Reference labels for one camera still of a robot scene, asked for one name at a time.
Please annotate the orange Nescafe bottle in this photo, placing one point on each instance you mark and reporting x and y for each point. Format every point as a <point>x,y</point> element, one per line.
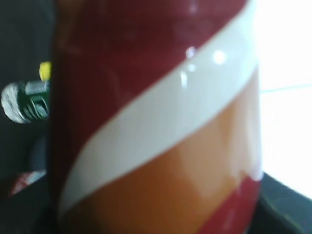
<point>154,121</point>

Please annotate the yellow paper cup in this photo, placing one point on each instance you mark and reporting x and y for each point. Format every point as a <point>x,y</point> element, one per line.
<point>45,70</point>

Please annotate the green label water bottle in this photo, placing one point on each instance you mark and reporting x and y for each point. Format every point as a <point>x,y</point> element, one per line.
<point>25,102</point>

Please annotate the red label cola bottle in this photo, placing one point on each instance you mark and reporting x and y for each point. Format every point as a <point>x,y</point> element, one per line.
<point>25,180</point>

